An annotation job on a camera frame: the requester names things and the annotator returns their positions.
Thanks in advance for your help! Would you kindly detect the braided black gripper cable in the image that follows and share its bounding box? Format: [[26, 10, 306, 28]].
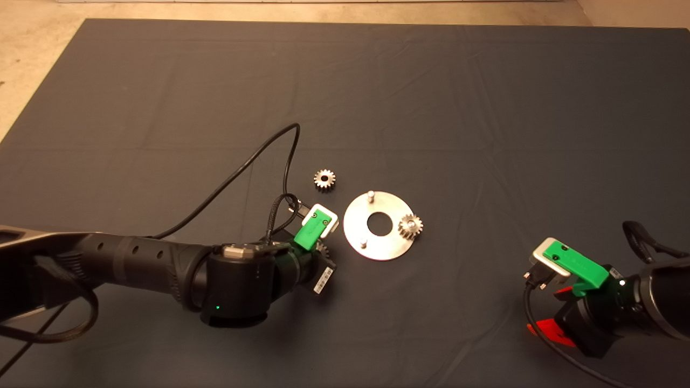
[[267, 193, 305, 248], [623, 220, 690, 265]]

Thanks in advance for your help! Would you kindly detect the thick black braided cable loop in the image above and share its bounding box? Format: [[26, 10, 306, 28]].
[[0, 259, 100, 344]]

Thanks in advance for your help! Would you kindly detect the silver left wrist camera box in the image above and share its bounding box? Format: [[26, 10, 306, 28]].
[[302, 204, 339, 235]]

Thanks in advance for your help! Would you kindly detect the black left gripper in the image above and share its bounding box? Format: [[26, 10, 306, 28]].
[[280, 249, 337, 294]]

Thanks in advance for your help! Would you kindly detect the green right camera mount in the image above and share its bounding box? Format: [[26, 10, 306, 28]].
[[542, 241, 610, 297]]

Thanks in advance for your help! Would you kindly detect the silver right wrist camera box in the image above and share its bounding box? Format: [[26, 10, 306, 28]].
[[531, 237, 572, 278]]

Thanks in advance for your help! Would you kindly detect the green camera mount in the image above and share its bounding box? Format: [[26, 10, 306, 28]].
[[294, 209, 332, 251], [542, 241, 610, 297]]

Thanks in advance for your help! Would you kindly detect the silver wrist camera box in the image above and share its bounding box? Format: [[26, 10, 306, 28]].
[[531, 237, 572, 278], [302, 204, 339, 235]]

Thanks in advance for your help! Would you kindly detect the smooth black right camera cable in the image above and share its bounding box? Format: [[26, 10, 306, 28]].
[[523, 272, 620, 388]]

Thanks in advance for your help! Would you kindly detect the braided black left gripper cable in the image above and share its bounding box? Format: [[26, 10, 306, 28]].
[[267, 193, 305, 248]]

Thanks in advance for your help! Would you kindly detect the braided black right gripper cable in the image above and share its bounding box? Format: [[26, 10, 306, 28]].
[[623, 220, 690, 265]]

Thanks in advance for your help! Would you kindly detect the round metal carrier plate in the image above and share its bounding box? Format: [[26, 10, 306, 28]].
[[343, 190, 417, 262]]

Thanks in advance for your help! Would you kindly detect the dark grey table cloth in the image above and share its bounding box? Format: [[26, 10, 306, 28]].
[[0, 18, 690, 388]]

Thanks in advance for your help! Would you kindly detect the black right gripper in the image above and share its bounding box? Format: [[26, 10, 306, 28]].
[[531, 265, 645, 357]]

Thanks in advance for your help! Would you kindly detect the green left camera mount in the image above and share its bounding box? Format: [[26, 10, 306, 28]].
[[294, 209, 332, 251]]

